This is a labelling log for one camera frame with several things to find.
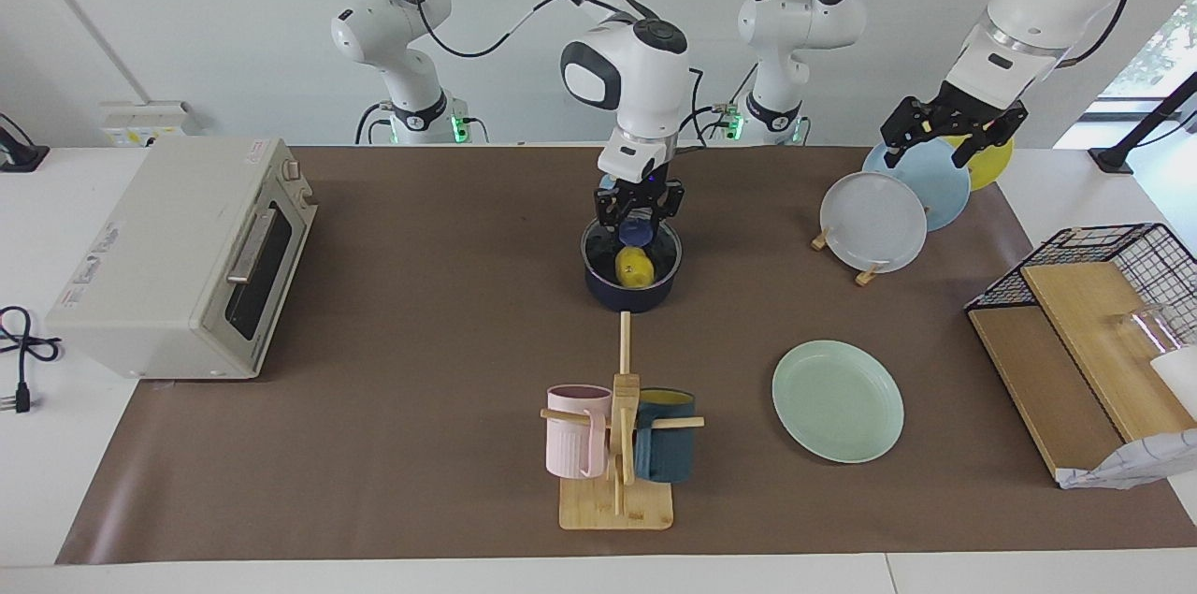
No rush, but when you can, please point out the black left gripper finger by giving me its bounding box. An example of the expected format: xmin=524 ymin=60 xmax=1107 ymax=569
xmin=882 ymin=98 xmax=936 ymax=167
xmin=952 ymin=108 xmax=1030 ymax=169

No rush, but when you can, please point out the black pot purple handle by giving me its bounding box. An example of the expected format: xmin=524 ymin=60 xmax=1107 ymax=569
xmin=582 ymin=218 xmax=684 ymax=314

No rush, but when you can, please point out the white checked cloth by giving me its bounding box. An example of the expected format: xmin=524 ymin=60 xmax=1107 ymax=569
xmin=1057 ymin=430 xmax=1197 ymax=490

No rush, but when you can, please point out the wire rack with wooden shelves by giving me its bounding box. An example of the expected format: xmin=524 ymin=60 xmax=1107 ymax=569
xmin=965 ymin=223 xmax=1197 ymax=483

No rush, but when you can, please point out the wooden plate rack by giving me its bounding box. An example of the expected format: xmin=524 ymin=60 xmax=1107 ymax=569
xmin=812 ymin=225 xmax=887 ymax=287

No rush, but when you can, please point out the clear glass cup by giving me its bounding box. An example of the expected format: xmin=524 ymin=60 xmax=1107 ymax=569
xmin=1116 ymin=302 xmax=1196 ymax=361

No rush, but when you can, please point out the black clamp stand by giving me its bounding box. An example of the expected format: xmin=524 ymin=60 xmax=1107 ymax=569
xmin=1089 ymin=73 xmax=1197 ymax=175
xmin=0 ymin=112 xmax=50 ymax=173

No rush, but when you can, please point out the glass lid blue knob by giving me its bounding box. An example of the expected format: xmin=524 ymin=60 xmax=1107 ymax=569
xmin=582 ymin=210 xmax=682 ymax=291

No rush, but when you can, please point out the light blue plate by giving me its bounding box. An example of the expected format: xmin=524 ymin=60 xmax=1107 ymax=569
xmin=862 ymin=140 xmax=973 ymax=232

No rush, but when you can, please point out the white wall cable conduit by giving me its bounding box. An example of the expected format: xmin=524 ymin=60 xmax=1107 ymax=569
xmin=5 ymin=0 xmax=151 ymax=105

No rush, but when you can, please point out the wooden mug tree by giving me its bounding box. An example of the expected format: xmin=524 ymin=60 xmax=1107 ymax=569
xmin=540 ymin=311 xmax=705 ymax=531

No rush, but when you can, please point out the yellow plate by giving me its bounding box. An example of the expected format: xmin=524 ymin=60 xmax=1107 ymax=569
xmin=945 ymin=134 xmax=1014 ymax=193

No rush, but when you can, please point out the beige toaster oven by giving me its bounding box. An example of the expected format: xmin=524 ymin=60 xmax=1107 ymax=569
xmin=45 ymin=138 xmax=319 ymax=380

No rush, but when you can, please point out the grey plate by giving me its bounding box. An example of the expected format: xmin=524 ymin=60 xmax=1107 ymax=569
xmin=821 ymin=171 xmax=929 ymax=275

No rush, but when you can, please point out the brown table mat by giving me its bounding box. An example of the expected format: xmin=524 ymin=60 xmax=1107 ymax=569
xmin=56 ymin=145 xmax=1197 ymax=565

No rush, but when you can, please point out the dark teal mug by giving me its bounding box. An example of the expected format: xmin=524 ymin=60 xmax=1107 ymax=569
xmin=634 ymin=388 xmax=698 ymax=484

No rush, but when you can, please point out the pink mug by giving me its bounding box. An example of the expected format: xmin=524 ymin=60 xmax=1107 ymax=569
xmin=546 ymin=384 xmax=613 ymax=480

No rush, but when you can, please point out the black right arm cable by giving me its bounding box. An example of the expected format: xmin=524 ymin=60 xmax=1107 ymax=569
xmin=355 ymin=0 xmax=726 ymax=151

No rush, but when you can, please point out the window with greenery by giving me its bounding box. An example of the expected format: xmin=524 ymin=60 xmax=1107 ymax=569
xmin=1099 ymin=0 xmax=1197 ymax=104

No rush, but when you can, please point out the white wall outlet box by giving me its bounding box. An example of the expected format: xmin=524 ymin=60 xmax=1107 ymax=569
xmin=100 ymin=101 xmax=189 ymax=148

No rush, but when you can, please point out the yellow lemon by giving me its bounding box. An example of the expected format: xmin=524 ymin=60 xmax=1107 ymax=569
xmin=614 ymin=246 xmax=656 ymax=288

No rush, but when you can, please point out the pale green plate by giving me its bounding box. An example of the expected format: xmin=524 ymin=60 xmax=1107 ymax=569
xmin=772 ymin=340 xmax=905 ymax=464

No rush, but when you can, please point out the black power cord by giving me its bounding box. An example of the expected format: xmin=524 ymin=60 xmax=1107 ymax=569
xmin=0 ymin=306 xmax=63 ymax=415

